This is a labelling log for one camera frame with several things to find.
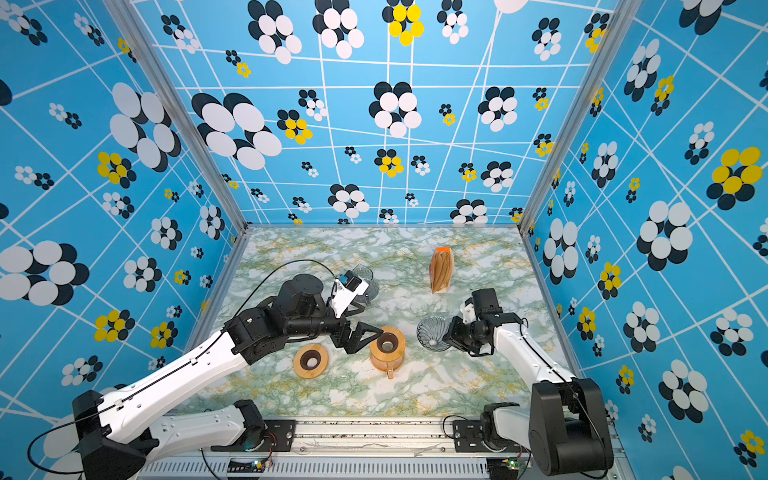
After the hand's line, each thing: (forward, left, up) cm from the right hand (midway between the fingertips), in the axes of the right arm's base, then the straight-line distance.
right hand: (447, 338), depth 86 cm
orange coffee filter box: (+22, 0, +4) cm, 22 cm away
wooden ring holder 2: (-6, +40, -4) cm, 41 cm away
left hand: (-6, +19, +22) cm, 30 cm away
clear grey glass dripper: (+2, +4, 0) cm, 5 cm away
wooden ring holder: (-3, +17, +2) cm, 17 cm away
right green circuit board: (-30, -11, -5) cm, 32 cm away
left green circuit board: (-30, +51, -5) cm, 60 cm away
